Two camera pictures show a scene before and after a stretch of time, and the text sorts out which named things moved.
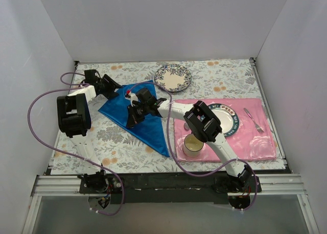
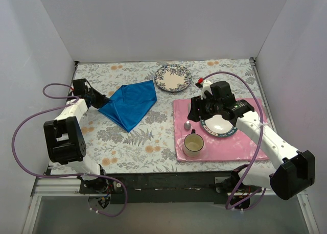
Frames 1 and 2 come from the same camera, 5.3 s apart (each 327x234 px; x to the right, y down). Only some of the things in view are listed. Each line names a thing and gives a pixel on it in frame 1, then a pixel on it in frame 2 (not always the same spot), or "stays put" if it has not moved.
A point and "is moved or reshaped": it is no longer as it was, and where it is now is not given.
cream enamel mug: (192, 146) stays put
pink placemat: (253, 140) stays put
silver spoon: (186, 125) stays put
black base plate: (170, 188) stays put
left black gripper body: (108, 85) → (96, 99)
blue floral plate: (174, 77) stays put
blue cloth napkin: (150, 130) is moved or reshaped
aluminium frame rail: (277, 184) stays put
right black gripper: (136, 112) → (197, 107)
